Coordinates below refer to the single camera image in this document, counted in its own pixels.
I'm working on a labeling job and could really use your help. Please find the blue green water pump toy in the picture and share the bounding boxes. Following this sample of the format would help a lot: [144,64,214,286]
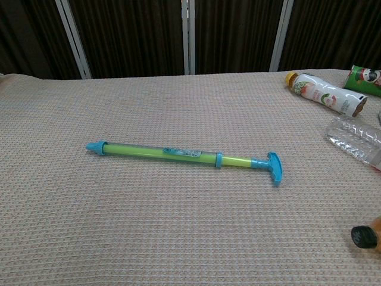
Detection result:
[105,142,282,188]

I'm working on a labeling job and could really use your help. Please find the green transparent plastic tube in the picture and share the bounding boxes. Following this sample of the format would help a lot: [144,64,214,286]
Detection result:
[85,141,223,170]

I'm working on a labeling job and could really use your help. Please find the beige woven tablecloth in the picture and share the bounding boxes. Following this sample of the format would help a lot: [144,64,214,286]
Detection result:
[0,69,381,286]

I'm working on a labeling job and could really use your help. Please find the dark brown screen panel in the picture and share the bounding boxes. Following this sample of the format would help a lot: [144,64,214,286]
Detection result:
[279,0,381,72]
[193,0,282,74]
[0,0,82,80]
[68,0,185,79]

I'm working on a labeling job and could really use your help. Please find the white bottle with yellow cap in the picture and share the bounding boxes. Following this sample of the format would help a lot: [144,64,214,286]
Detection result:
[285,71,368,117]

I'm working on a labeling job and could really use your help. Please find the clear crinkled plastic bottle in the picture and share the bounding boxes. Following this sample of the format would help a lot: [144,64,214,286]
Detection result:
[324,116,381,171]

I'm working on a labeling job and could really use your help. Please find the green chips can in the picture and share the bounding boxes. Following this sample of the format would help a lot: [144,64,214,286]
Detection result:
[342,64,381,98]

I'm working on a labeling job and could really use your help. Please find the orange drink bottle black cap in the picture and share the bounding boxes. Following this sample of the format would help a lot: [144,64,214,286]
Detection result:
[350,214,381,250]

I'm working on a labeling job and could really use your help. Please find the white screen frame post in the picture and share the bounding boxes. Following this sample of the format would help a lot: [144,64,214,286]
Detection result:
[55,0,92,80]
[269,0,295,72]
[180,0,196,75]

